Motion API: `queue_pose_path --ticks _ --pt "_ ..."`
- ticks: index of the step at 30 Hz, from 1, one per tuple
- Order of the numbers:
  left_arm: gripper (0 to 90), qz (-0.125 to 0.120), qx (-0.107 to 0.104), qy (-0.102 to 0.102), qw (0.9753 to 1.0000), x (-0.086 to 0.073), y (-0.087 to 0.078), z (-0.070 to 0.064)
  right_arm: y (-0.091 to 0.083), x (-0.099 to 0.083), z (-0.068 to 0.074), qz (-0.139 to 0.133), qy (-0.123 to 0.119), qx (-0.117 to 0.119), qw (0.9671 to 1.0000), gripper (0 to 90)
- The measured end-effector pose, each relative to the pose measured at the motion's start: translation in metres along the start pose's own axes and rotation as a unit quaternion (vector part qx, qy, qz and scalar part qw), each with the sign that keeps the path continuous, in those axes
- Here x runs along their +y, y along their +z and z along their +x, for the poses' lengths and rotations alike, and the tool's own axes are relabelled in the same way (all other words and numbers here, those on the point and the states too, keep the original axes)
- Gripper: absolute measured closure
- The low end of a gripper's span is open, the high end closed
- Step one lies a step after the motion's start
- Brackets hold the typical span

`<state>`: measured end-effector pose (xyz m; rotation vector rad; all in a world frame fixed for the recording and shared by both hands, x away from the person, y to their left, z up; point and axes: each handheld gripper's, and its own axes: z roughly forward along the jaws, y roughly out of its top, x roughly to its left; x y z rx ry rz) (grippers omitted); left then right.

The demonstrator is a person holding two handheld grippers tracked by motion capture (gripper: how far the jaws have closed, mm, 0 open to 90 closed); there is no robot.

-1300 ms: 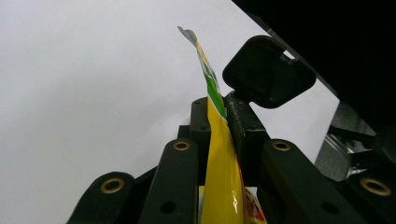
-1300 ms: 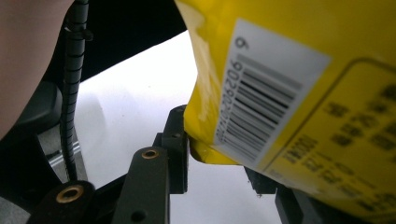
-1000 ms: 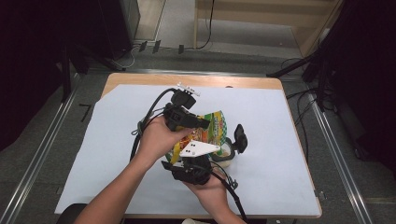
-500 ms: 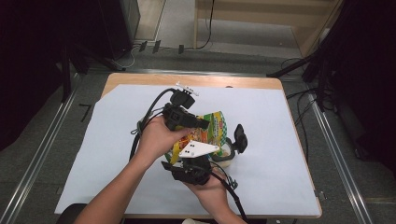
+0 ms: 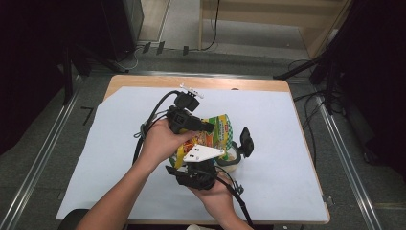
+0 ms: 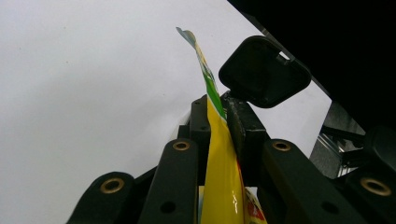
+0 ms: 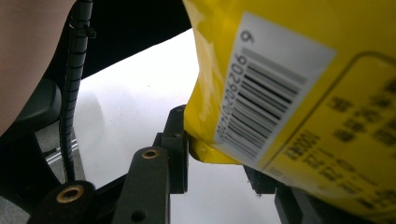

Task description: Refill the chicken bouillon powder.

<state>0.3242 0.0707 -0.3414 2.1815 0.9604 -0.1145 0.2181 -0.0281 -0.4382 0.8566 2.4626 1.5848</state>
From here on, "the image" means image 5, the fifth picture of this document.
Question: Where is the right metal floor rail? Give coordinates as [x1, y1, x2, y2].
[314, 92, 384, 230]

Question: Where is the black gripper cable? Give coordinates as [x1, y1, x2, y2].
[214, 166, 256, 229]
[132, 89, 180, 166]

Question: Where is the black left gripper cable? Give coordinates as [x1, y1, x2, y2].
[132, 89, 180, 166]

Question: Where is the black curtain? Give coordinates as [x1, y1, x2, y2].
[336, 0, 406, 180]
[0, 0, 107, 156]

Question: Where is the grey floor cable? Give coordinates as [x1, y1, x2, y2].
[114, 47, 142, 73]

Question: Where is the black cabinet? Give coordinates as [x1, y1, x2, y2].
[100, 0, 145, 63]

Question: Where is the black floor cable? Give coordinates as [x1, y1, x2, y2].
[286, 58, 333, 168]

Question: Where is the metal strip behind table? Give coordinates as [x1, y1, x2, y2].
[89, 70, 276, 80]

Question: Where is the black metal stand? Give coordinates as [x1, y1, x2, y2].
[56, 41, 129, 107]
[272, 32, 340, 116]

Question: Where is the hanging black cable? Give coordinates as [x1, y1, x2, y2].
[200, 0, 222, 52]

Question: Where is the light wooden frame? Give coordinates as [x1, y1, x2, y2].
[198, 0, 352, 60]

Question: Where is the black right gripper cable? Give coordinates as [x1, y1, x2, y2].
[214, 166, 256, 229]

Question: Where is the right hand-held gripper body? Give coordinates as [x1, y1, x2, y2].
[175, 144, 226, 192]

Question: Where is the metal floor rail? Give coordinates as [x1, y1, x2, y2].
[0, 92, 80, 230]
[314, 92, 384, 230]

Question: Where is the clear container with black lid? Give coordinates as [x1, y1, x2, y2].
[215, 126, 256, 173]

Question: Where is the person's left hand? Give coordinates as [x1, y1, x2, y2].
[139, 118, 197, 173]

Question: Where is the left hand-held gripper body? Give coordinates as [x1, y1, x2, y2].
[166, 83, 205, 135]

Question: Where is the left metal floor rail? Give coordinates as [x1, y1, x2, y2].
[0, 92, 80, 230]

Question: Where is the person's right hand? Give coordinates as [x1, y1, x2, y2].
[188, 181, 236, 221]

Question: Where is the black chair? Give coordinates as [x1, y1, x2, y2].
[56, 208, 91, 230]

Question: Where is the yellow green seasoning pouch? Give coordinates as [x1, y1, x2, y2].
[169, 113, 235, 171]

